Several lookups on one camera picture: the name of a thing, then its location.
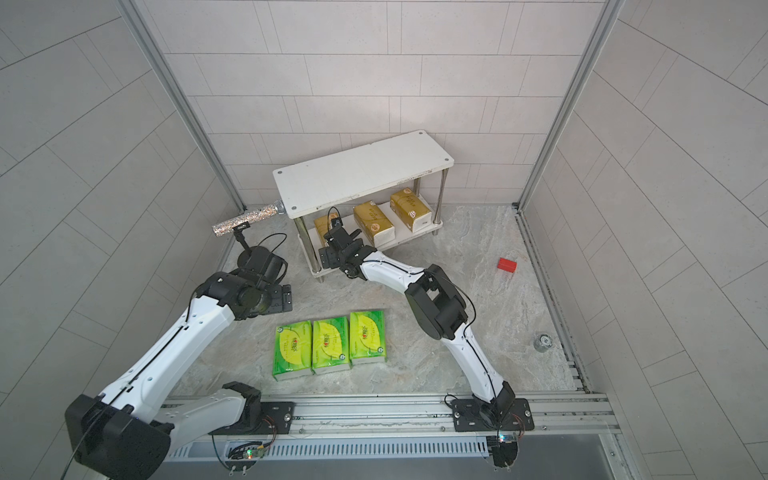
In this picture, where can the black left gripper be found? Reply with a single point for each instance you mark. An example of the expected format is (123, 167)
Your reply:
(281, 304)

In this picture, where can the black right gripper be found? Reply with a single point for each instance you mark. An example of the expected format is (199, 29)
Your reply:
(335, 248)

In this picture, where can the gold tissue pack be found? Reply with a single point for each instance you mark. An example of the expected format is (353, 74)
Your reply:
(325, 223)
(410, 209)
(373, 222)

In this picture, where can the green tissue pack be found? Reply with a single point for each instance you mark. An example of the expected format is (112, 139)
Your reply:
(330, 345)
(367, 332)
(293, 351)

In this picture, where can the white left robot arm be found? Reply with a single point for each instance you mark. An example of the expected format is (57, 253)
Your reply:
(124, 433)

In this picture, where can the white two-tier shelf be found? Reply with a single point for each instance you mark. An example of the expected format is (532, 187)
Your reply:
(310, 188)

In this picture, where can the black microphone stand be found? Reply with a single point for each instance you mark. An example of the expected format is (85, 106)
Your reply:
(252, 260)

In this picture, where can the glittery microphone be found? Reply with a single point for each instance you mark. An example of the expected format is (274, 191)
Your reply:
(229, 225)

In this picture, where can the red small block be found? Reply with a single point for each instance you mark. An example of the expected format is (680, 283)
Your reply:
(507, 265)

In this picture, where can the small silver round object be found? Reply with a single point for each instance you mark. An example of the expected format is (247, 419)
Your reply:
(543, 342)

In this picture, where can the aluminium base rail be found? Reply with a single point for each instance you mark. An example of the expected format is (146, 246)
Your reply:
(351, 427)

